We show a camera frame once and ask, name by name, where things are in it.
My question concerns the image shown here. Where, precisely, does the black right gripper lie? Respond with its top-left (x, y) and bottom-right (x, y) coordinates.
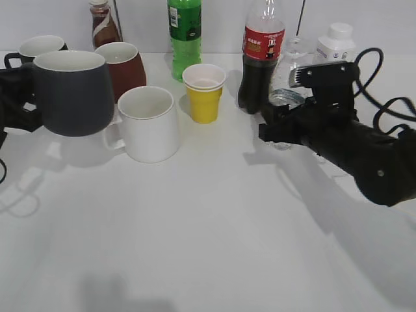
top-left (259, 62), bottom-right (415, 207)

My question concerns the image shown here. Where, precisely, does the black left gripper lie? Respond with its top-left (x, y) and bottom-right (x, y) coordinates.
top-left (1, 63), bottom-right (43, 146)

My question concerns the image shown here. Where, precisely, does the clear water bottle green label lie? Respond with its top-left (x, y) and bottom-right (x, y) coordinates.
top-left (268, 36), bottom-right (315, 151)

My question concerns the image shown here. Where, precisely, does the dark grey ceramic mug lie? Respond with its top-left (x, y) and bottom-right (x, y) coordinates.
top-left (21, 50), bottom-right (115, 137)

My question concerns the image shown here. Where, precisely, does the black ceramic mug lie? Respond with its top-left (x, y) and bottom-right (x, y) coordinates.
top-left (3, 35), bottom-right (68, 69)

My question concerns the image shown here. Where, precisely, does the red-brown ceramic mug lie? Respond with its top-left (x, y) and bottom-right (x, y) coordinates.
top-left (95, 42), bottom-right (147, 103)

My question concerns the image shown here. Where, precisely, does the white ceramic mug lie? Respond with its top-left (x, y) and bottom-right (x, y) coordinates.
top-left (102, 86), bottom-right (181, 163)

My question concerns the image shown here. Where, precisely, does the yellow paper cup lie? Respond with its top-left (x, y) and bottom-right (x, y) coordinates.
top-left (182, 64), bottom-right (226, 124)

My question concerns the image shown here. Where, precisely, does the cola bottle red label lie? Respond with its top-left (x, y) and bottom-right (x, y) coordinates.
top-left (237, 0), bottom-right (286, 114)

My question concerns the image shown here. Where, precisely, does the white yogurt drink bottle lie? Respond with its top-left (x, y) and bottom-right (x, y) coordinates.
top-left (312, 22), bottom-right (356, 64)

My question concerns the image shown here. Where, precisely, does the brown Nescafe coffee bottle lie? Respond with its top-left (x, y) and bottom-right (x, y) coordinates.
top-left (89, 0), bottom-right (122, 49)

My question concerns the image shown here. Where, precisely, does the green soda bottle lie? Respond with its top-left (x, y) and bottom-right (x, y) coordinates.
top-left (167, 0), bottom-right (202, 81)

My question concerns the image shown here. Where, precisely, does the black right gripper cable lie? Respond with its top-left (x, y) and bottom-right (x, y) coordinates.
top-left (352, 47), bottom-right (416, 140)

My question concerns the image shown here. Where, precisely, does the black cable on wall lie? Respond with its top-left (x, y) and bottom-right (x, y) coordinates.
top-left (295, 0), bottom-right (307, 36)

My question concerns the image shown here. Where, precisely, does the black cable behind coffee bottle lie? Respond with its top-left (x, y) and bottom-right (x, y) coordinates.
top-left (113, 0), bottom-right (124, 42)

